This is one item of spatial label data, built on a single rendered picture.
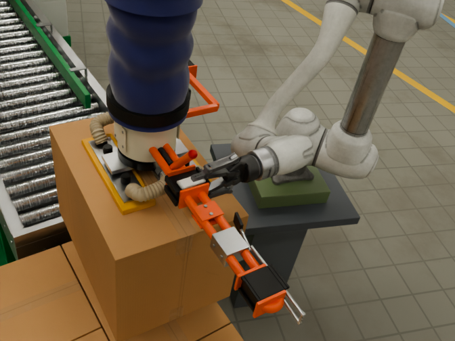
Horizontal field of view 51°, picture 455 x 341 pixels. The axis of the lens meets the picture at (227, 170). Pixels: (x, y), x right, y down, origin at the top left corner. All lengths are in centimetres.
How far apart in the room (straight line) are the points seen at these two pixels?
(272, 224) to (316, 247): 104
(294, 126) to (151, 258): 78
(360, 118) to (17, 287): 133
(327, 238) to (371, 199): 52
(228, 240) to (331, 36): 69
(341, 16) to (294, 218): 78
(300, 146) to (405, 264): 173
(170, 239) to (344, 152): 78
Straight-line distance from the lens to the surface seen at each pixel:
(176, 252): 133
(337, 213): 197
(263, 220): 184
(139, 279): 135
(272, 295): 104
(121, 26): 117
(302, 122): 180
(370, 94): 168
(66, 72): 281
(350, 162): 181
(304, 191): 191
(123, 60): 121
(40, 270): 192
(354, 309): 267
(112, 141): 156
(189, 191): 120
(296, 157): 138
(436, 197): 357
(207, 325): 178
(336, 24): 150
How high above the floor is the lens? 206
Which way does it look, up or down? 41 degrees down
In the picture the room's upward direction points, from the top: 11 degrees clockwise
